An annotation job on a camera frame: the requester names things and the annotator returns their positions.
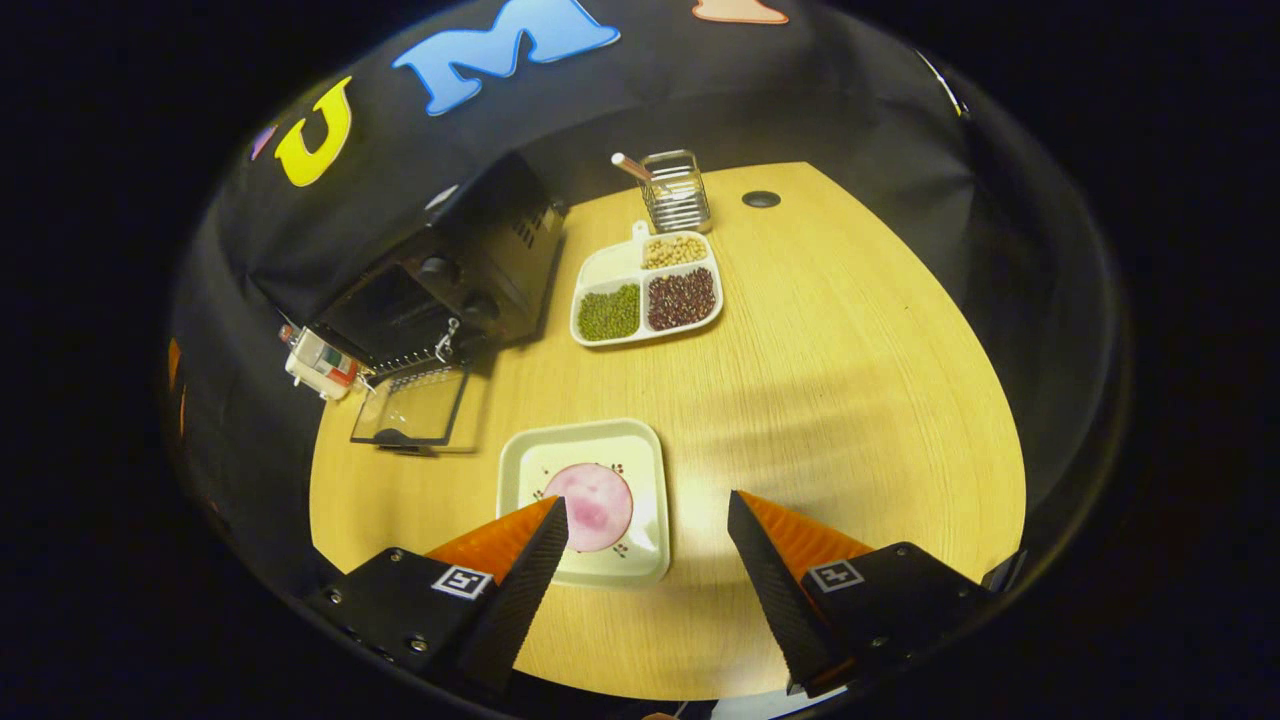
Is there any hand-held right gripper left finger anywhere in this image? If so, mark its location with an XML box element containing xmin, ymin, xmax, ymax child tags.
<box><xmin>305</xmin><ymin>495</ymin><xmax>569</xmax><ymax>696</ymax></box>

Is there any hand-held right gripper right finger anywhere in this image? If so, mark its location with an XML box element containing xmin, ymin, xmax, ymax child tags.
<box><xmin>727</xmin><ymin>490</ymin><xmax>1001</xmax><ymax>698</ymax></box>

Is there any pink round ham slice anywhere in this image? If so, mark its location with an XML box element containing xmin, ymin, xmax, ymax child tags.
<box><xmin>543</xmin><ymin>463</ymin><xmax>635</xmax><ymax>554</ymax></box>

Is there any white square plate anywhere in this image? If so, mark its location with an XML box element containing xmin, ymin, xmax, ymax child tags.
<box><xmin>497</xmin><ymin>418</ymin><xmax>672</xmax><ymax>589</ymax></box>

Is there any black electric oven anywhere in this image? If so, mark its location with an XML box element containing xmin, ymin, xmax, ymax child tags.
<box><xmin>250</xmin><ymin>150</ymin><xmax>567</xmax><ymax>453</ymax></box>

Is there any pile of green mung beans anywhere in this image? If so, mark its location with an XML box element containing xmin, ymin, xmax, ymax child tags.
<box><xmin>577</xmin><ymin>283</ymin><xmax>641</xmax><ymax>342</ymax></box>

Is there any clear plastic water bottle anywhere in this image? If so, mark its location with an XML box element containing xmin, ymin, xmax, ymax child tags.
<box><xmin>279</xmin><ymin>322</ymin><xmax>362</xmax><ymax>391</ymax></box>

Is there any pile of red beans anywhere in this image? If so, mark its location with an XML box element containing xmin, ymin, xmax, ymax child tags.
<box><xmin>647</xmin><ymin>267</ymin><xmax>718</xmax><ymax>332</ymax></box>

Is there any white divided tray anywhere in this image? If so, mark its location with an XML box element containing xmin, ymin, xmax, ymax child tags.
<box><xmin>569</xmin><ymin>220</ymin><xmax>724</xmax><ymax>349</ymax></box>

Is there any pile of yellow soybeans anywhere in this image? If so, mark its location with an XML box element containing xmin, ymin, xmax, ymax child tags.
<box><xmin>642</xmin><ymin>234</ymin><xmax>708</xmax><ymax>270</ymax></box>

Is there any metal wire utensil holder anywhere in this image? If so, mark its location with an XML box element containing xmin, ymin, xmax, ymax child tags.
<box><xmin>639</xmin><ymin>149</ymin><xmax>714</xmax><ymax>235</ymax></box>

